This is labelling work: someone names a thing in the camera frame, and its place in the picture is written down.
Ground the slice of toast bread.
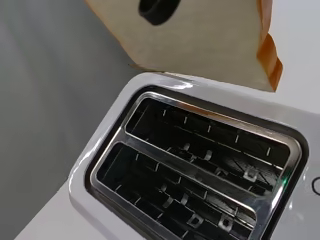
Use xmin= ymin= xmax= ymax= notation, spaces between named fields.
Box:
xmin=83 ymin=0 xmax=284 ymax=93

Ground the steel toaster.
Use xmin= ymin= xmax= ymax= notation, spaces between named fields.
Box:
xmin=67 ymin=71 xmax=320 ymax=240

